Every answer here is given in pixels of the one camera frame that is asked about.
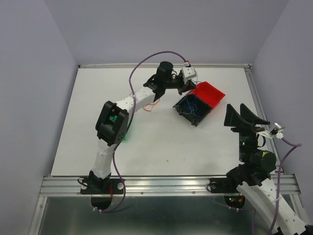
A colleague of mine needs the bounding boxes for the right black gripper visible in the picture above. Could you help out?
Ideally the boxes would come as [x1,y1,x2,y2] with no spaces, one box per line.
[223,102,268,162]

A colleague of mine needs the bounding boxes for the orange wire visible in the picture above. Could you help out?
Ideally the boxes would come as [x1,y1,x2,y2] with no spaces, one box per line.
[142,96,162,112]

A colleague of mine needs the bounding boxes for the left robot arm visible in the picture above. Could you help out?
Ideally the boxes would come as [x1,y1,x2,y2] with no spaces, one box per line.
[78,61,197,194]

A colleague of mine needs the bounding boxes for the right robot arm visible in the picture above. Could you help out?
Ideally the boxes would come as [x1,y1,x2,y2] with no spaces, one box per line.
[224,104,313,235]

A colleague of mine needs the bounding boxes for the red and black bin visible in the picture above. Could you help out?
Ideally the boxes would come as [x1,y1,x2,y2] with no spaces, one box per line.
[173,81,225,126]

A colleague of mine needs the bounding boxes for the green plastic bin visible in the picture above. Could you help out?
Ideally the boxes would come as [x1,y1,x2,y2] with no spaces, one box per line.
[110,115,130,144]

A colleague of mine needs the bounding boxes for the right aluminium rail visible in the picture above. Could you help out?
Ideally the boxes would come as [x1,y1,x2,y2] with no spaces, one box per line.
[244,68,277,154]

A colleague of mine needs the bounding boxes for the aluminium rail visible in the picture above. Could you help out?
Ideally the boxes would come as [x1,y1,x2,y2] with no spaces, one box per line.
[39,174,301,197]
[244,68,277,154]

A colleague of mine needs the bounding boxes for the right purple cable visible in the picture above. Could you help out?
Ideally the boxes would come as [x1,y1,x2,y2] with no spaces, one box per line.
[251,137,303,235]

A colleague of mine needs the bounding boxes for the purple cable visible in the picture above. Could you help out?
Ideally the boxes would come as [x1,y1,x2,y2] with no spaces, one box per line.
[251,137,303,235]
[93,50,191,213]

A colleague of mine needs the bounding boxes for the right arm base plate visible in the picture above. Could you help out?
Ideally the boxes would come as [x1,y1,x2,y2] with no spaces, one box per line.
[206,177,243,194]

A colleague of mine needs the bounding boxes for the front aluminium rail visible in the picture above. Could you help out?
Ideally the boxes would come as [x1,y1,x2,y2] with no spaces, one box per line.
[39,174,301,197]

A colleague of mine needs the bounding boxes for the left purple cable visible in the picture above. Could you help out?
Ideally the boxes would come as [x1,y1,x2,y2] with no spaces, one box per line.
[93,50,191,213]

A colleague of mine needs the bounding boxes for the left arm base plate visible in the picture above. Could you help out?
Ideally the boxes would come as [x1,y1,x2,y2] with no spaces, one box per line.
[77,177,124,195]

